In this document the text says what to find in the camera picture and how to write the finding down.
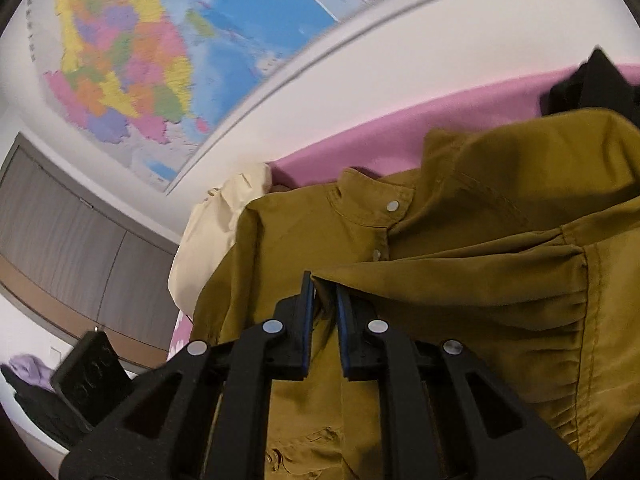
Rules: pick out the dark cloth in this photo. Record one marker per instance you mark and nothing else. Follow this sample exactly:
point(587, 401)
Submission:
point(45, 415)

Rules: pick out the lilac cloth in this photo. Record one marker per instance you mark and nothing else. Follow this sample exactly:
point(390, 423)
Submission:
point(31, 370)

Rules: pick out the black garment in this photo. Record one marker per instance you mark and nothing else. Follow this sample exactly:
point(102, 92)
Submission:
point(590, 85)

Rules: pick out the cream pillow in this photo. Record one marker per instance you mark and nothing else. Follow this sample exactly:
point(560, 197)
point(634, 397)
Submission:
point(210, 240)

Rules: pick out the grey wooden wardrobe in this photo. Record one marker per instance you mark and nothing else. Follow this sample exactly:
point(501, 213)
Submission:
point(75, 240)

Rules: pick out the colourful map wall poster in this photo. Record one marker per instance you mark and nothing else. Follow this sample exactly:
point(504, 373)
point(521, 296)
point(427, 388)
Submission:
point(150, 60)

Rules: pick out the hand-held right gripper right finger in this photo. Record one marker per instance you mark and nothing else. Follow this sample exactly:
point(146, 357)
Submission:
point(345, 325)

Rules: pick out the pink bed sheet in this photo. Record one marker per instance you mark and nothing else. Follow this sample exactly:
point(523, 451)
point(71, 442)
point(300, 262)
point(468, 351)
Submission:
point(400, 130)

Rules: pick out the olive button shirt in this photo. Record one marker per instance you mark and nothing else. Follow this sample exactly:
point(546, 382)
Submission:
point(475, 260)

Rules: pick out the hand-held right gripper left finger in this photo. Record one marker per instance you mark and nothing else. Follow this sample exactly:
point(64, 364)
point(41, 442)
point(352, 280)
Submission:
point(304, 320)

